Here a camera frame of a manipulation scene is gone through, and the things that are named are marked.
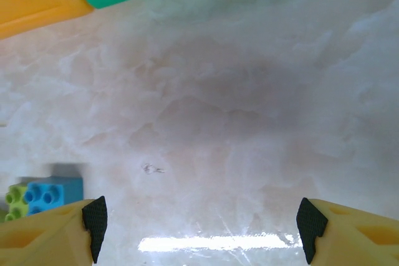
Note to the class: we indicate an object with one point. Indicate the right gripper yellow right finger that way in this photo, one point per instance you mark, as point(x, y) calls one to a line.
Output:
point(358, 235)

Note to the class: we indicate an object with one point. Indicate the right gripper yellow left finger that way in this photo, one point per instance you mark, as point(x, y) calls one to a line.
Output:
point(40, 238)

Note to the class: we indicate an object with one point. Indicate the lime green lego brick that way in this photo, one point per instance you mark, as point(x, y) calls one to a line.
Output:
point(15, 200)

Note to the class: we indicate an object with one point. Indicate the light blue lego brick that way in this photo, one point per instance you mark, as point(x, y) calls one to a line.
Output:
point(53, 194)

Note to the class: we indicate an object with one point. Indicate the orange plastic container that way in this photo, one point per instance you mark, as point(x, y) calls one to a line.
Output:
point(40, 1)

